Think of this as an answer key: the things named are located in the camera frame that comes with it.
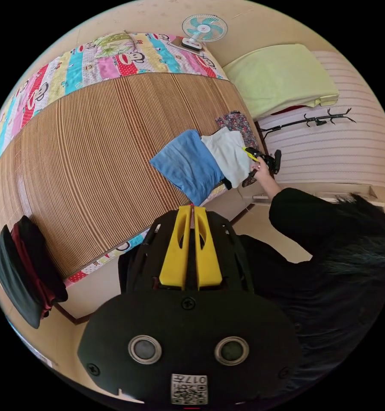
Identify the bed with woven mat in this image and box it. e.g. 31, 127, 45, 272
0, 32, 267, 288

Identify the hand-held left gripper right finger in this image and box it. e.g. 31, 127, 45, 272
194, 206, 223, 289

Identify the yellow-green cloth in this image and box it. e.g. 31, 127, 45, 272
222, 43, 340, 122

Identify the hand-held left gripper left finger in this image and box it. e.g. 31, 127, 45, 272
159, 205, 192, 288

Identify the green printed pillow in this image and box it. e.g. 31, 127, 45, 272
94, 31, 139, 60

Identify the white long sleeve shirt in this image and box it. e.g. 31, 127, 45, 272
201, 127, 254, 190

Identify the white and teal fan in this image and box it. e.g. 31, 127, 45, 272
182, 14, 229, 52

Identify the pile of black and red clothes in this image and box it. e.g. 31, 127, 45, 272
0, 215, 69, 330

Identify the person's right hand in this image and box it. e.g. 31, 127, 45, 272
251, 160, 272, 186

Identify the person's right forearm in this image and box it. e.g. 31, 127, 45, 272
262, 177, 312, 235

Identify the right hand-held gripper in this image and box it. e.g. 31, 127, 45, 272
242, 146, 276, 176

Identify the person's body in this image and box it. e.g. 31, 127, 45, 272
237, 188, 385, 391

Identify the black coat stand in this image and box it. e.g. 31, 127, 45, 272
260, 107, 357, 142

